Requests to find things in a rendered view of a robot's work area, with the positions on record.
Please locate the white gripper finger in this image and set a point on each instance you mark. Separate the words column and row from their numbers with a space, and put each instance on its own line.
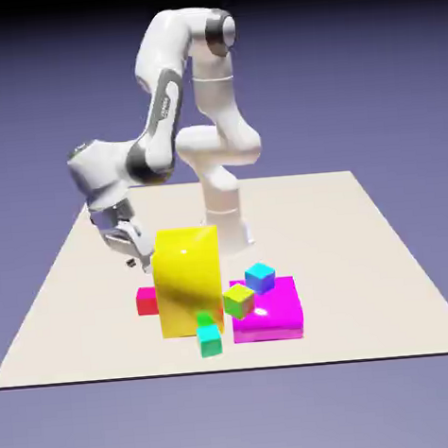
column 130, row 262
column 146, row 266

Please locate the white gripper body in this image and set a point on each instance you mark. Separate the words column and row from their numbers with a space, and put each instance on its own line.
column 128, row 237

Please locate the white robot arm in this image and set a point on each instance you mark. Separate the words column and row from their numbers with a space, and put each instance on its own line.
column 214, row 96

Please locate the small teal cube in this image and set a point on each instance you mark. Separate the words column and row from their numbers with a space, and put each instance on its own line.
column 209, row 339

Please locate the small yellow-green cube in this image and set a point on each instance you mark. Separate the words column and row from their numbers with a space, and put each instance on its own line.
column 238, row 300

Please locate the small blue cube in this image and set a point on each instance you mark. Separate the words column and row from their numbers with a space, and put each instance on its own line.
column 260, row 277

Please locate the large red box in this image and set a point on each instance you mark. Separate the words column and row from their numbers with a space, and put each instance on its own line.
column 146, row 300

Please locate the large yellow box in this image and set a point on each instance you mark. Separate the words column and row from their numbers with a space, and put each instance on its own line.
column 189, row 283

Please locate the large magenta box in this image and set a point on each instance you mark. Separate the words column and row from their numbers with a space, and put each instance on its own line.
column 276, row 311

